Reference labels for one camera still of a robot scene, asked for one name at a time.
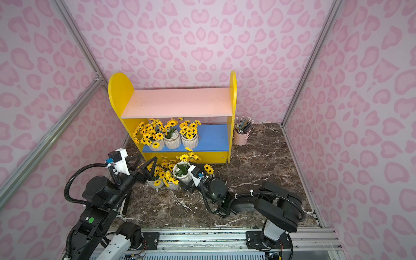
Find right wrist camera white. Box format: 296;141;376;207
188;165;205;187

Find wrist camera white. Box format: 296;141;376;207
106;148;130;176
188;165;205;187

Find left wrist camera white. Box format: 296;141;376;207
106;148;130;176

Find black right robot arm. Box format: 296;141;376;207
179;178;306;252

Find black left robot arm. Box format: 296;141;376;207
64;149;160;260

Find sunflower pot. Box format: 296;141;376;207
146;165;164;192
179;120;201;150
204;164;215;177
133;119;165;152
162;118;181;150
173;147;201;184
159;157;179;190

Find pink cup with pencils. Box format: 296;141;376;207
234;116;254;146

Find back left aluminium post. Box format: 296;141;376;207
52;0;108;88

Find aluminium frame profile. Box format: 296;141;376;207
281;0;345;129
1;76;105;209

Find left aluminium frame profile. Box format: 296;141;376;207
1;76;105;209

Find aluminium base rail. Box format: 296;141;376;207
61;226;345;260

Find yellow two-tier shelf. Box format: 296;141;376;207
108;71;237;164

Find right aluminium frame profile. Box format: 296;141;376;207
281;0;345;129

